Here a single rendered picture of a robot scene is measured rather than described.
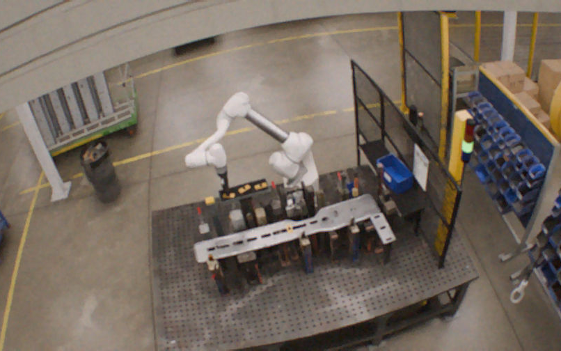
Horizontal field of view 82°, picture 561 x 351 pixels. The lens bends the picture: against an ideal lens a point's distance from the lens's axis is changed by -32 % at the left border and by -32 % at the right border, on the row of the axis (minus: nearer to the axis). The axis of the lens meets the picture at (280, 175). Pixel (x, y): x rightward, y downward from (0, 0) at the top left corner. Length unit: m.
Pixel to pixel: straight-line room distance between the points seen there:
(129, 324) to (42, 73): 4.04
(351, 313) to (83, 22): 2.93
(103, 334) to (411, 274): 3.02
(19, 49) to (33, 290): 5.05
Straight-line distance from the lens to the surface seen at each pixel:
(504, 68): 5.73
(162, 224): 4.00
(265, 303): 3.24
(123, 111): 6.86
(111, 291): 4.68
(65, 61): 0.38
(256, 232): 3.28
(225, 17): 0.35
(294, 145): 3.60
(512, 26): 6.56
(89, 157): 5.34
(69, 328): 4.70
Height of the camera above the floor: 3.41
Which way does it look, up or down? 41 degrees down
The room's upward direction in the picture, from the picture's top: 9 degrees counter-clockwise
